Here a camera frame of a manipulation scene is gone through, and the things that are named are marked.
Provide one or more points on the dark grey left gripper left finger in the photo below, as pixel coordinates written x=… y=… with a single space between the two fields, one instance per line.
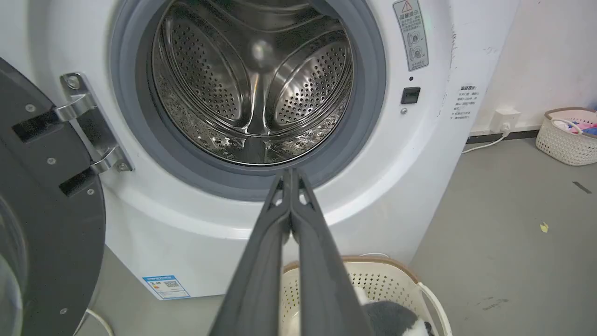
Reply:
x=261 y=280

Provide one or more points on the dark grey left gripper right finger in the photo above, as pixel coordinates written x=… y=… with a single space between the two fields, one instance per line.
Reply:
x=322 y=280

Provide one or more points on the white front-load washing machine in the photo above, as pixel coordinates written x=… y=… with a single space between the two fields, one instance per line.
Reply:
x=410 y=177

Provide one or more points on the dark washing machine door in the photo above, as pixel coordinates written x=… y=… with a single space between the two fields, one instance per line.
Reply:
x=46 y=224

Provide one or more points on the white perforated laundry basket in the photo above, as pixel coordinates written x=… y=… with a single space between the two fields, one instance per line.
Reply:
x=387 y=280

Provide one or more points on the grey and white plush toy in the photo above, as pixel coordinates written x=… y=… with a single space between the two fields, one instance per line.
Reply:
x=392 y=319

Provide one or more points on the blue energy label sticker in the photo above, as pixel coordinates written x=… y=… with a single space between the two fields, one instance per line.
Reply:
x=166 y=286

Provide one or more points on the grey rubber door gasket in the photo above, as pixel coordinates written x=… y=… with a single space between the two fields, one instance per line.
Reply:
x=368 y=107

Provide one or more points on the stainless steel washer drum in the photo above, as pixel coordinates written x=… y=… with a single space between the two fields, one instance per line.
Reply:
x=252 y=79

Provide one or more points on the black door latch slot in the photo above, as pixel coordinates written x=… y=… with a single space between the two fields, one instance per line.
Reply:
x=410 y=95

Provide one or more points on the white text label sticker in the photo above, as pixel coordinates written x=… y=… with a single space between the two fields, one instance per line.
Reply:
x=464 y=101

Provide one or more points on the chrome door hinge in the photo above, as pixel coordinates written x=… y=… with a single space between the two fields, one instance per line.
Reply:
x=91 y=123

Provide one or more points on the grey warning sticker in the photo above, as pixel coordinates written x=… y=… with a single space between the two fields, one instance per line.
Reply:
x=411 y=33

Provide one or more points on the white perforated basket with clothes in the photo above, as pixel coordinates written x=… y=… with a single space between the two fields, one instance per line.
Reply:
x=566 y=137

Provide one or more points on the colourful clothes in basket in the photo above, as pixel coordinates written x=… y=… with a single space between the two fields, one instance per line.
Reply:
x=576 y=126

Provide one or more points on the white wall power plug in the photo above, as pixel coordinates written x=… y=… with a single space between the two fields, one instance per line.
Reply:
x=504 y=120

